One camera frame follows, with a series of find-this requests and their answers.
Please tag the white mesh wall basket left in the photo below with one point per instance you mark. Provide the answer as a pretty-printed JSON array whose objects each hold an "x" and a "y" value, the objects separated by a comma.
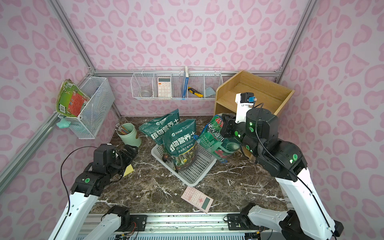
[{"x": 89, "y": 122}]

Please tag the light blue cup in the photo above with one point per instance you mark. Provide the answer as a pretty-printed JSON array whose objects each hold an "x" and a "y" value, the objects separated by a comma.
[{"x": 209, "y": 92}]

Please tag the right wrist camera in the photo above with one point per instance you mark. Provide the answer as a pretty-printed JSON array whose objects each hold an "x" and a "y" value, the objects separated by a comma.
[{"x": 244, "y": 101}]

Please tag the pink calculator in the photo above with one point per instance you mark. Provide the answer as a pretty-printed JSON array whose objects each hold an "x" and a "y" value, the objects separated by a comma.
[{"x": 198, "y": 199}]

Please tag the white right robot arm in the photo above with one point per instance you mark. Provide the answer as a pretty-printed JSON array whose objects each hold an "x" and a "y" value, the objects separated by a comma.
[{"x": 309, "y": 219}]

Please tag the white orange calculator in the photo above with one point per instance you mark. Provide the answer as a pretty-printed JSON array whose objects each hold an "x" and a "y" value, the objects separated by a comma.
[{"x": 164, "y": 87}]

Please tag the mint green star hook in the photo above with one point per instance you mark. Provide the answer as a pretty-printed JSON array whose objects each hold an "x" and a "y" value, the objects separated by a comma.
[{"x": 63, "y": 124}]

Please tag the white wire wall basket back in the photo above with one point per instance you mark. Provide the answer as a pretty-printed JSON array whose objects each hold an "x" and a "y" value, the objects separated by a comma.
[{"x": 200, "y": 78}]

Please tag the blue book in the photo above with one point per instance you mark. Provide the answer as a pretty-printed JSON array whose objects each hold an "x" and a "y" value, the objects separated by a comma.
[{"x": 185, "y": 83}]

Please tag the white plastic basket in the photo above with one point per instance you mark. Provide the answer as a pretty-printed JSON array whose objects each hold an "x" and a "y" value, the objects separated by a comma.
[{"x": 195, "y": 173}]

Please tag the wooden shelf unit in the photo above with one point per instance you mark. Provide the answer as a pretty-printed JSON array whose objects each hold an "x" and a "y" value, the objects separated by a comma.
[{"x": 275, "y": 97}]

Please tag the yellow sticky note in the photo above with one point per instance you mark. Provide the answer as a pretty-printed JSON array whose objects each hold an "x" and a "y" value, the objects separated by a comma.
[{"x": 129, "y": 169}]

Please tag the green pencil cup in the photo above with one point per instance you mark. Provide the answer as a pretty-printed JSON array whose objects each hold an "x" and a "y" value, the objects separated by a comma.
[{"x": 128, "y": 134}]

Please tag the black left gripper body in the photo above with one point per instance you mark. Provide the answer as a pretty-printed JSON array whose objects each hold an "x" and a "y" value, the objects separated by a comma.
[{"x": 125, "y": 157}]

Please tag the bright green flower fertilizer bag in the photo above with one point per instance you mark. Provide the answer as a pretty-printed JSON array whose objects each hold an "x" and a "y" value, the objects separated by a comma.
[{"x": 212, "y": 140}]

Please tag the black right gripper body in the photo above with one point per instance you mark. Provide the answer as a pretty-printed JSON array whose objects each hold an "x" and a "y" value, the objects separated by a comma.
[{"x": 227, "y": 124}]

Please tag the clear glass bowl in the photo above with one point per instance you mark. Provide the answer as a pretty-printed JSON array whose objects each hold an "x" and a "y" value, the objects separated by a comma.
[{"x": 146, "y": 92}]

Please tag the dark green soil bag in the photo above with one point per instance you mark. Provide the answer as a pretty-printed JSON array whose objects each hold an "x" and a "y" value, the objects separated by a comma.
[
  {"x": 156, "y": 128},
  {"x": 180, "y": 143}
]

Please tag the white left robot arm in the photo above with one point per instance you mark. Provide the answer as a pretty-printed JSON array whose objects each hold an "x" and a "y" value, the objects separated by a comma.
[{"x": 82, "y": 196}]

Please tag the green red seed packet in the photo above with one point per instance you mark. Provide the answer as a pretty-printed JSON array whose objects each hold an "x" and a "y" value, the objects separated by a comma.
[{"x": 71, "y": 99}]

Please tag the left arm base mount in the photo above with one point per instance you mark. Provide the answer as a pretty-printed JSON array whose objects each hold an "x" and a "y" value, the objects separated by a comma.
[{"x": 125, "y": 221}]

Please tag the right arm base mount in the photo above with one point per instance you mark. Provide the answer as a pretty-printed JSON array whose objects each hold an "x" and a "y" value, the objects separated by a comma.
[{"x": 237, "y": 222}]

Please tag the yellow utility knife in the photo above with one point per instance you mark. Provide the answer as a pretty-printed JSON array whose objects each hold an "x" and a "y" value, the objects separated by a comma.
[{"x": 195, "y": 92}]

